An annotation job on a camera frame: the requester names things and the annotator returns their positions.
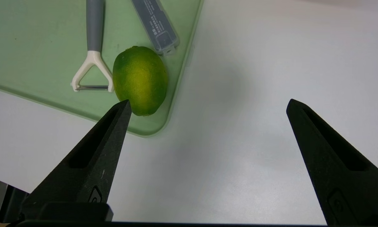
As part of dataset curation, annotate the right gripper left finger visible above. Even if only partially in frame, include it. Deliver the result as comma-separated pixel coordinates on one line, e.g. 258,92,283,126
22,100,132,205

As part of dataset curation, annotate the grey pencil lead case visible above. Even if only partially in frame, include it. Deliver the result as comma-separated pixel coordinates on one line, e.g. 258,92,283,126
131,0,180,56

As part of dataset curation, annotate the green lime fruit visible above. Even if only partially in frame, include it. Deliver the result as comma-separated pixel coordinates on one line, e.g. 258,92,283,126
112,46,169,116

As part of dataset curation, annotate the light green plastic tray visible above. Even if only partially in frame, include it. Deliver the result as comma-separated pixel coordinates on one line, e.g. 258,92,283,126
0,0,204,137

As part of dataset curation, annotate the white peeler with grey handle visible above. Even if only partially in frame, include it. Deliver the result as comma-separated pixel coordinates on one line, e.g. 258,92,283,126
71,0,114,93

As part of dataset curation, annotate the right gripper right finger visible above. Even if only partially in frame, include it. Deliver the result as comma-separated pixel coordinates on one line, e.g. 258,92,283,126
286,99,378,226

